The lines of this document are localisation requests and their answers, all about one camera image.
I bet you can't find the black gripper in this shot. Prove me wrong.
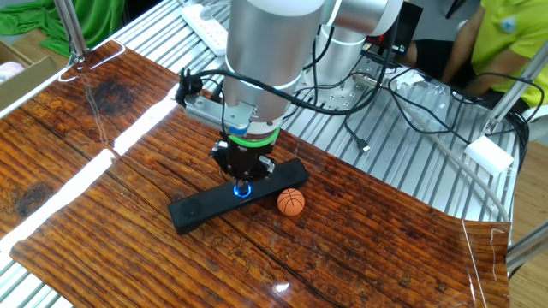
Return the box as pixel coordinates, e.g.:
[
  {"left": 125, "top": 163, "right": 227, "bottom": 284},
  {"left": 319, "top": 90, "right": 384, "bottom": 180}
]
[{"left": 208, "top": 139, "right": 277, "bottom": 189}]

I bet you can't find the black knob with blue ring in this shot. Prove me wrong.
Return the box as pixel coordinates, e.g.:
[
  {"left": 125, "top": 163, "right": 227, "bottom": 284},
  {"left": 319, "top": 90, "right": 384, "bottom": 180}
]
[{"left": 233, "top": 181, "right": 253, "bottom": 199}]

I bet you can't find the black speaker bar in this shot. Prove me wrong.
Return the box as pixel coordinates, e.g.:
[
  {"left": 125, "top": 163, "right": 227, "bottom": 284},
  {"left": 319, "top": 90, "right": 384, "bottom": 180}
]
[{"left": 167, "top": 157, "right": 310, "bottom": 235}]

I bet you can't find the small orange basketball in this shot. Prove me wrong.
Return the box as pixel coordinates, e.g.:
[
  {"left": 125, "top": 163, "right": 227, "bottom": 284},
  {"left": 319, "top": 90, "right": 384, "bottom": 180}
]
[{"left": 277, "top": 187, "right": 307, "bottom": 216}]

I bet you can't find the white power strip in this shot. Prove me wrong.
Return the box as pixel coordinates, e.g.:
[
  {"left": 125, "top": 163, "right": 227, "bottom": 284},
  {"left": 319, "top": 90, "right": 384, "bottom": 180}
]
[{"left": 180, "top": 3, "right": 230, "bottom": 57}]

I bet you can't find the wood grain table mat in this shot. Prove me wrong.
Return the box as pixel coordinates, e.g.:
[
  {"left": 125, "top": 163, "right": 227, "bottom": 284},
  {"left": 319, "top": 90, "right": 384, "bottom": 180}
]
[{"left": 0, "top": 38, "right": 513, "bottom": 308}]

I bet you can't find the clear plastic wrapper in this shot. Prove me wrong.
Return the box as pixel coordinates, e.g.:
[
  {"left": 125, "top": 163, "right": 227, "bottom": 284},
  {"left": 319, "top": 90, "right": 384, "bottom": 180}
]
[{"left": 393, "top": 68, "right": 456, "bottom": 103}]

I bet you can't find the green cloth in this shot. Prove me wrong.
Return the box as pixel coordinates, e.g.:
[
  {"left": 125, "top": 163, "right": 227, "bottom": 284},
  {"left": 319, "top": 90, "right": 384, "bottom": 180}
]
[{"left": 0, "top": 0, "right": 127, "bottom": 59}]

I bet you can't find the cardboard box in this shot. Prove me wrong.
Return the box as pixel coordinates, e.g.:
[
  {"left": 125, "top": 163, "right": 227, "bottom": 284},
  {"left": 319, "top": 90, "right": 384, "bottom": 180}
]
[{"left": 0, "top": 40, "right": 60, "bottom": 113}]

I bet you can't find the white power adapter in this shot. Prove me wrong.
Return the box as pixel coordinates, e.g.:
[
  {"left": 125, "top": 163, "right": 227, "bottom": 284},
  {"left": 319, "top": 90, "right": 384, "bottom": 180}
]
[{"left": 463, "top": 135, "right": 515, "bottom": 177}]

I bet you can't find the pink soft item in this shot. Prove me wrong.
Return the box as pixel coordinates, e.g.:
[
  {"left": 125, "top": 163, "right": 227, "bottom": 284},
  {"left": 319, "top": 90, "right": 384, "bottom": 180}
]
[{"left": 0, "top": 61, "right": 26, "bottom": 85}]

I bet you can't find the person in yellow shirt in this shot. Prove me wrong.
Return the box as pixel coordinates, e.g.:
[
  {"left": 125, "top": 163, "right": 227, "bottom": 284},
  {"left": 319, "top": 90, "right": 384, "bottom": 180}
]
[{"left": 440, "top": 0, "right": 548, "bottom": 109}]

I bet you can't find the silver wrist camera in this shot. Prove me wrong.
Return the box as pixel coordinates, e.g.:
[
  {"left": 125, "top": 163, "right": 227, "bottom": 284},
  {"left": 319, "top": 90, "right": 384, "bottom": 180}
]
[{"left": 183, "top": 94, "right": 260, "bottom": 137}]

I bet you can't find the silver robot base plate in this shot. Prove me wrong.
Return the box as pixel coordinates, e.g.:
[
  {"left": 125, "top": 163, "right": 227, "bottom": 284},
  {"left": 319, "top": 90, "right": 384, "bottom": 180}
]
[{"left": 295, "top": 59, "right": 403, "bottom": 115}]

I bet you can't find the black USB cable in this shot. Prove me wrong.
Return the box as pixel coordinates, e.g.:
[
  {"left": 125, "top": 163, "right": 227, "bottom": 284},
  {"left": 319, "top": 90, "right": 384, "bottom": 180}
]
[{"left": 342, "top": 113, "right": 372, "bottom": 154}]

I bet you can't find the aluminium frame post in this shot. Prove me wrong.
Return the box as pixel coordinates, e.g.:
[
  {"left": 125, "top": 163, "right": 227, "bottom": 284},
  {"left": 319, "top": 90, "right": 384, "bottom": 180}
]
[
  {"left": 481, "top": 49, "right": 548, "bottom": 137},
  {"left": 53, "top": 0, "right": 92, "bottom": 66},
  {"left": 506, "top": 220, "right": 548, "bottom": 274}
]

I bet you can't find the grey hose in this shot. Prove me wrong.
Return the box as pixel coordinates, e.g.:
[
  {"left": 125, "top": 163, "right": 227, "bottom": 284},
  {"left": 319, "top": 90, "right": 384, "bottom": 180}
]
[{"left": 396, "top": 100, "right": 512, "bottom": 222}]

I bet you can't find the black cable bundle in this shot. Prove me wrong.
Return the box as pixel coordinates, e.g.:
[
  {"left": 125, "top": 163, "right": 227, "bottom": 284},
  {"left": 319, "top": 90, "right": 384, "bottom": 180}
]
[{"left": 508, "top": 110, "right": 532, "bottom": 172}]

